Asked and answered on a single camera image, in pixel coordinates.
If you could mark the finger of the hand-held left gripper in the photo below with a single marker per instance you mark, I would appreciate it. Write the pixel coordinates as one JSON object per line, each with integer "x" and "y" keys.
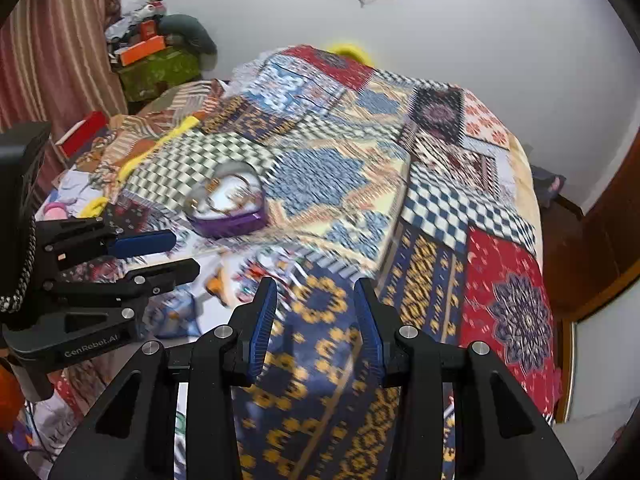
{"x": 165, "y": 275}
{"x": 140, "y": 243}

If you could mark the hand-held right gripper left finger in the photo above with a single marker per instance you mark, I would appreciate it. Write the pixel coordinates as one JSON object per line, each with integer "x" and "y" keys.
{"x": 262, "y": 330}

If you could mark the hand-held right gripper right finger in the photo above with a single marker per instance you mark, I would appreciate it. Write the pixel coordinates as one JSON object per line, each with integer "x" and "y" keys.
{"x": 370, "y": 330}

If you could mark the purple heart-shaped jewelry box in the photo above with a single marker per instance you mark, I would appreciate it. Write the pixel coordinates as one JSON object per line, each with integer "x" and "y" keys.
{"x": 225, "y": 225}

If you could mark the pink white cloth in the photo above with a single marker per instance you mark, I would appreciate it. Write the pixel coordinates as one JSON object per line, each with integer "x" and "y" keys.
{"x": 72, "y": 192}

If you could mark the red box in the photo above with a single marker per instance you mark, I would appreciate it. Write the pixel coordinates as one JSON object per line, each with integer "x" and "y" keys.
{"x": 82, "y": 132}

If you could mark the yellow cloth strip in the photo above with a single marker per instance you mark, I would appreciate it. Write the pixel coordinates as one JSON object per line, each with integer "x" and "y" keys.
{"x": 175, "y": 130}

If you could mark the patchwork printed blanket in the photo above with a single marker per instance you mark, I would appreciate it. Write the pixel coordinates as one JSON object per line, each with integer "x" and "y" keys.
{"x": 325, "y": 200}

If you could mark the striped brown bed sheet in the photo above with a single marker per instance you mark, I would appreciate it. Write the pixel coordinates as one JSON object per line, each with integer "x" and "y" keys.
{"x": 165, "y": 105}

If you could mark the striped red curtain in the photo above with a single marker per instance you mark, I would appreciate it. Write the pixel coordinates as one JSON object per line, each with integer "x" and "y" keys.
{"x": 55, "y": 45}

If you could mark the flat orange box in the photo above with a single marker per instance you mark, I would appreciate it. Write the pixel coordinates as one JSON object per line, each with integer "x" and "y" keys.
{"x": 142, "y": 51}

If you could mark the orange cloth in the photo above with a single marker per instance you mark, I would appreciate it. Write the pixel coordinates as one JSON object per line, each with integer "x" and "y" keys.
{"x": 10, "y": 395}

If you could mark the white plastic bags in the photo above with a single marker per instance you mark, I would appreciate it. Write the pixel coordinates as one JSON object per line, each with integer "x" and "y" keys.
{"x": 127, "y": 20}

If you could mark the small upright orange box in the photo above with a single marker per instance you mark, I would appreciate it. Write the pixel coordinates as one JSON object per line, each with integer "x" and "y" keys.
{"x": 147, "y": 30}

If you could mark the dark bag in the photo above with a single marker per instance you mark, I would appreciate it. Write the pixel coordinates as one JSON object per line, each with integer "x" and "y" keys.
{"x": 547, "y": 185}

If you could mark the white sliding door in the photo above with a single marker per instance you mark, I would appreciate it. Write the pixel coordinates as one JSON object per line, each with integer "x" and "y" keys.
{"x": 610, "y": 360}

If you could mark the yellow plastic object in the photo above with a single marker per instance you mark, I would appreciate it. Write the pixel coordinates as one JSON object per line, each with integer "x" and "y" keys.
{"x": 350, "y": 50}

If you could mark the wooden wardrobe frame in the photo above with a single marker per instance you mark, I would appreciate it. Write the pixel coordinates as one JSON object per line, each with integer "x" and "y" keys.
{"x": 600, "y": 245}

